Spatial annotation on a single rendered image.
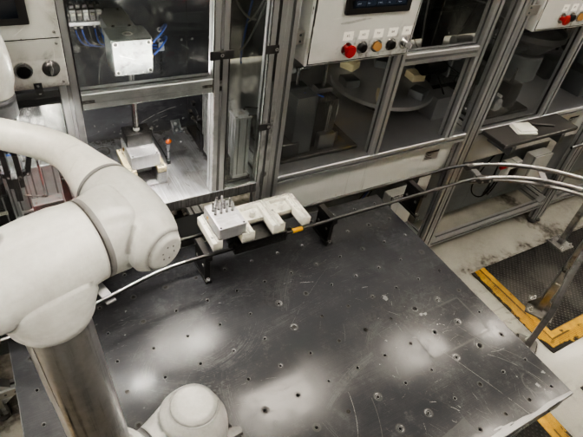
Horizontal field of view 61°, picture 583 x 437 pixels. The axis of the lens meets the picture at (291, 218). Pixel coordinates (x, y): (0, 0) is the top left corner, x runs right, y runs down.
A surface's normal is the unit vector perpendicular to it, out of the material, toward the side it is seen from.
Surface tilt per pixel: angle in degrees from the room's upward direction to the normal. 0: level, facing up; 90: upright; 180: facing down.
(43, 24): 90
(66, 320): 85
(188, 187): 0
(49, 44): 90
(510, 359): 0
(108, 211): 17
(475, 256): 0
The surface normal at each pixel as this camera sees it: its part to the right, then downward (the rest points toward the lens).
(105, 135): 0.48, 0.62
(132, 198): 0.13, -0.67
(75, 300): 0.74, 0.47
